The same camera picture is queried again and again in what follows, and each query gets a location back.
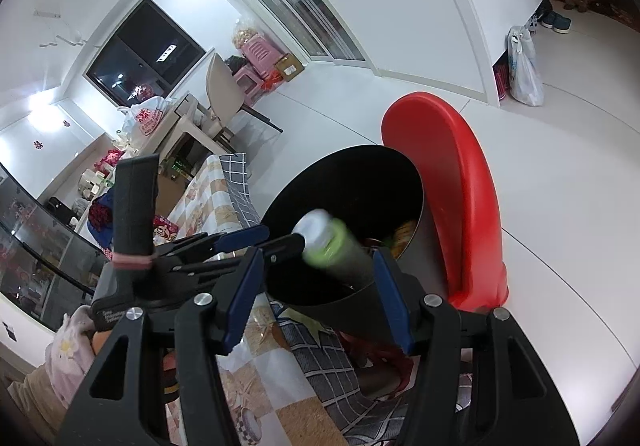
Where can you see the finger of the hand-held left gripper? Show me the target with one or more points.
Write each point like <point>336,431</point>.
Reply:
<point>245,237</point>
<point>285,246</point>

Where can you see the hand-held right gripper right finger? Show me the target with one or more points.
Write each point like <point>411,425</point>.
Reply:
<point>395,301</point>

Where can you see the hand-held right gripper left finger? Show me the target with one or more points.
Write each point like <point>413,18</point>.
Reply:
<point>240,296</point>

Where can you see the green and white bottle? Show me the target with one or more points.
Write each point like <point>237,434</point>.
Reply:
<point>325,238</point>

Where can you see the yellow snack packet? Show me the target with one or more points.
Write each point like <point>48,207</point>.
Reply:
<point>405,236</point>

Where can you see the black trash bin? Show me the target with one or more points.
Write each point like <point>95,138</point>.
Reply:
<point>360,186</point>

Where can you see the person's left forearm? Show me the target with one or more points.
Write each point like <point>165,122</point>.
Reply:
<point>65,356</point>

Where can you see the blue garment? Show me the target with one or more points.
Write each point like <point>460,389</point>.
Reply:
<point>104,198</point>

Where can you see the red knitted flower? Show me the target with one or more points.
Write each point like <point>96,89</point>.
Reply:
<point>101,218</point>

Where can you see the red drink can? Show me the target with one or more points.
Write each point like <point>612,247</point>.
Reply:
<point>164,228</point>

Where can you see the red flower bouquet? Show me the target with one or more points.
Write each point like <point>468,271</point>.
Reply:
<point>113,159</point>

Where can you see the white plastic bag red print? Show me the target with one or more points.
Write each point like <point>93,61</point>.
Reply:
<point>145,120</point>

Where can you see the beige table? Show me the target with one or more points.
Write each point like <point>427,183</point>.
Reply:
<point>187,125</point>

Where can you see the glass display cabinet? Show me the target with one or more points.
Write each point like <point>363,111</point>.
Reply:
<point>35,251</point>

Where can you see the red plastic chair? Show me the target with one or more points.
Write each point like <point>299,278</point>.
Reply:
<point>460,186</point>

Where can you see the beige upholstered chair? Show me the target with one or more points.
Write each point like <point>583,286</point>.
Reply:
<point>222,85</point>

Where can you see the dark window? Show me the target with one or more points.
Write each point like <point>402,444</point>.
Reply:
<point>145,50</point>

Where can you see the red ribbon decoration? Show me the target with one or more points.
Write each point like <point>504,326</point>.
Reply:
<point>270,82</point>

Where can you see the cardboard box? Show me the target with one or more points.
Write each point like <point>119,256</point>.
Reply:
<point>289,66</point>

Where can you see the pink plastic stool stack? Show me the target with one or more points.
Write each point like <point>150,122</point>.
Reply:
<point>257,55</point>

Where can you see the clear bag of snacks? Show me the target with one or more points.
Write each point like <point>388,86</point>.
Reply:
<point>245,34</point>

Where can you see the plain white plastic bag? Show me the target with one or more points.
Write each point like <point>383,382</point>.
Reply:
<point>525,75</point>

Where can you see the white shoe cabinet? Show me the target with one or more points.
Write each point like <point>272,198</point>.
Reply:
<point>475,0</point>

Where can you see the blue shoes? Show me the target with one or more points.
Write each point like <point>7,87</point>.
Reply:
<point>555,21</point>

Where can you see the brown plush slippers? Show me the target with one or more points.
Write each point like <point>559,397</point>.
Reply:
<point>575,1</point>

